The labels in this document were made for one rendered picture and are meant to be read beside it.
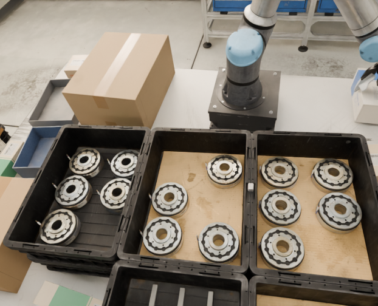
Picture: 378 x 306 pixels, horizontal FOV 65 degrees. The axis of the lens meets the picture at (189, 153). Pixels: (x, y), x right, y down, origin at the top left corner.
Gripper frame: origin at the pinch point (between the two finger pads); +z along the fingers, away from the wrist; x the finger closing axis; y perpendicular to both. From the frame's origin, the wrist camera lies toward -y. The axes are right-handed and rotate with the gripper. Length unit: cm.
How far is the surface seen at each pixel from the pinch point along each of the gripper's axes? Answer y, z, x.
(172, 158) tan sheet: 44, -5, -65
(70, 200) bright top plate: 65, -8, -90
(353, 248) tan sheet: 63, -5, -14
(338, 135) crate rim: 35.3, -14.1, -18.2
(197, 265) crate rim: 77, -15, -49
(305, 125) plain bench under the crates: 12.3, 8.1, -22.8
